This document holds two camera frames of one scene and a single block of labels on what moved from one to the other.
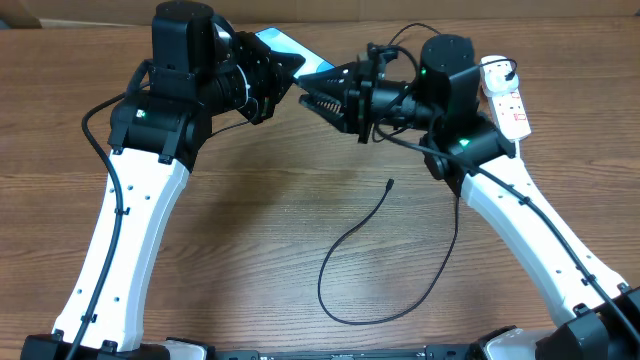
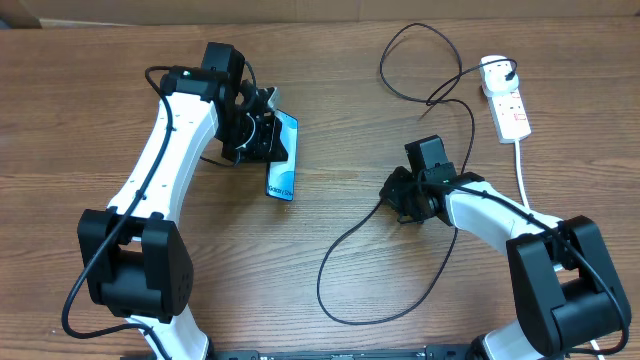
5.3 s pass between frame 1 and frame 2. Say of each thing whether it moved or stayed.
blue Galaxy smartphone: moved
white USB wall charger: stayed
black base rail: stayed
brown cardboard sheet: stayed
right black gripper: moved
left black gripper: moved
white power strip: stayed
